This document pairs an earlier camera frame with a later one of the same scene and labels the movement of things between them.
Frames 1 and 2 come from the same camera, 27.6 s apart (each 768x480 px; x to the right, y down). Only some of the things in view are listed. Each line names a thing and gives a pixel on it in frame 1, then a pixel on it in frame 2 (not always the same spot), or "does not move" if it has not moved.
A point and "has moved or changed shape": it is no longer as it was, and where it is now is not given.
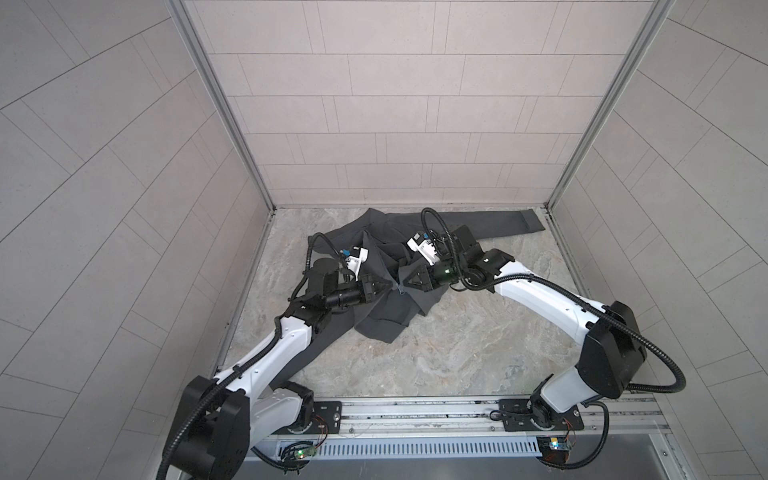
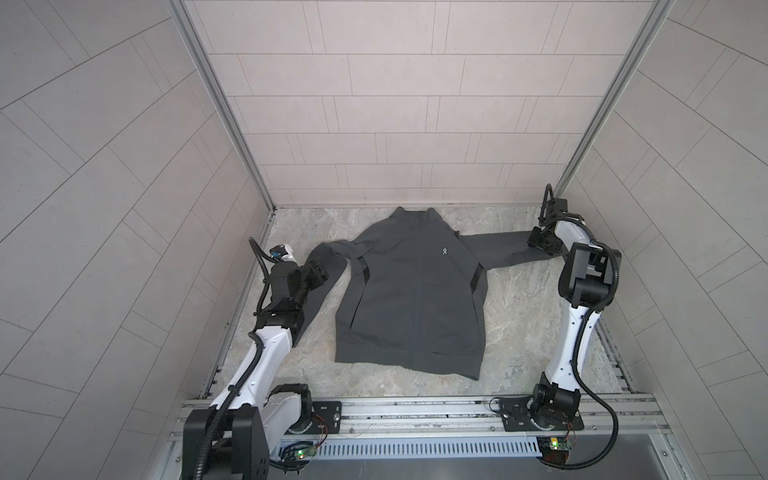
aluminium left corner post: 183,16 does not move
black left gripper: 362,289 -> 314,274
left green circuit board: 305,452 does not move
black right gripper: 427,280 -> 534,240
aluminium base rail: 606,417 does not move
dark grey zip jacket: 385,263 has moved or changed shape
